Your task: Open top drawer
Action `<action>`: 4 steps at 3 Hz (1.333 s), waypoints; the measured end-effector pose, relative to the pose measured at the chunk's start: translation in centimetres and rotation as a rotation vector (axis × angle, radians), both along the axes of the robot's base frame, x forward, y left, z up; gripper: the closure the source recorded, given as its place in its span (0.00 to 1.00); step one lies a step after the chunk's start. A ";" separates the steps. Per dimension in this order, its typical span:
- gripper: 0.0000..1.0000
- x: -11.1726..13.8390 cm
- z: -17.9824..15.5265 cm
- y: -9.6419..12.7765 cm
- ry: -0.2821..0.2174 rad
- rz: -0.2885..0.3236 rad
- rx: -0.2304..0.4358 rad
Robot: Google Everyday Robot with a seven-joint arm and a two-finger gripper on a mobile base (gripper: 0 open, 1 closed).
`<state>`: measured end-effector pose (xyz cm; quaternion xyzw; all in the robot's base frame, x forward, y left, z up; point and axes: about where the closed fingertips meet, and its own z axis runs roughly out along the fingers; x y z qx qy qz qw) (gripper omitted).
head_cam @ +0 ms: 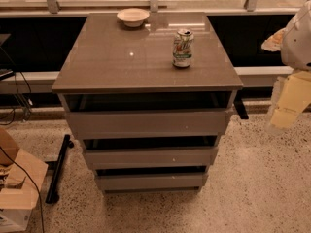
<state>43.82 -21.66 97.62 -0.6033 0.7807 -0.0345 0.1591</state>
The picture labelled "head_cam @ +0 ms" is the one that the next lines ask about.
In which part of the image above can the grey drawer cabinet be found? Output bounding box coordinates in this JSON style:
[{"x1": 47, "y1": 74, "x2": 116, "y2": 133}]
[{"x1": 52, "y1": 13, "x2": 242, "y2": 179}]

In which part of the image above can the black equipment at left edge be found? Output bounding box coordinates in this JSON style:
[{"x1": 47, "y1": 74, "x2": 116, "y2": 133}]
[{"x1": 0, "y1": 33, "x2": 15, "y2": 80}]

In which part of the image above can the grey drawer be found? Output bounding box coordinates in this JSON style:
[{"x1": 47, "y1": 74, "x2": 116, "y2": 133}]
[
  {"x1": 66, "y1": 110, "x2": 232, "y2": 140},
  {"x1": 83, "y1": 148, "x2": 218, "y2": 170},
  {"x1": 95, "y1": 173, "x2": 208, "y2": 191}
]

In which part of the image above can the green white soda can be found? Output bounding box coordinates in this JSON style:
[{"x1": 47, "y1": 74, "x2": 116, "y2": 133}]
[{"x1": 173, "y1": 28, "x2": 194, "y2": 68}]

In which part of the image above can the black metal stand leg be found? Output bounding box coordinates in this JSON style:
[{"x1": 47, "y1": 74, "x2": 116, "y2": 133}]
[{"x1": 46, "y1": 134, "x2": 74, "y2": 204}]

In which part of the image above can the grey bottom drawer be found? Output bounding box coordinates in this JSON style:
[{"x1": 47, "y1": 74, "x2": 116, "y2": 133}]
[{"x1": 95, "y1": 173, "x2": 208, "y2": 191}]

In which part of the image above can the black cable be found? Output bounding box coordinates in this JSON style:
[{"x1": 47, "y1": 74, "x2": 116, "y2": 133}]
[{"x1": 0, "y1": 146, "x2": 46, "y2": 233}]

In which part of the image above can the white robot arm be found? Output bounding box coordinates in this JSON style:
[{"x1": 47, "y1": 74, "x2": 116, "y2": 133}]
[{"x1": 261, "y1": 0, "x2": 311, "y2": 130}]

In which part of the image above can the grey middle drawer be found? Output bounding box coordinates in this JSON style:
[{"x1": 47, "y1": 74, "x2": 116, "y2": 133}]
[{"x1": 83, "y1": 148, "x2": 218, "y2": 170}]

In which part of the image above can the grey top drawer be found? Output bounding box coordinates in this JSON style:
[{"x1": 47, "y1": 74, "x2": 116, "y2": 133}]
[{"x1": 66, "y1": 110, "x2": 232, "y2": 140}]

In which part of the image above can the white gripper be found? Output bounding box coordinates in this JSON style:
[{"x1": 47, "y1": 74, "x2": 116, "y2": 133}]
[{"x1": 269, "y1": 71, "x2": 311, "y2": 129}]

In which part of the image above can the white ceramic bowl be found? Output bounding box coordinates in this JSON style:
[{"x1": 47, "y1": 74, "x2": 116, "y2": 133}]
[{"x1": 117, "y1": 8, "x2": 150, "y2": 27}]

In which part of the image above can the brown cardboard box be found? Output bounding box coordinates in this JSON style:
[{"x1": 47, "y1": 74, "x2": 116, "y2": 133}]
[{"x1": 0, "y1": 128, "x2": 48, "y2": 233}]

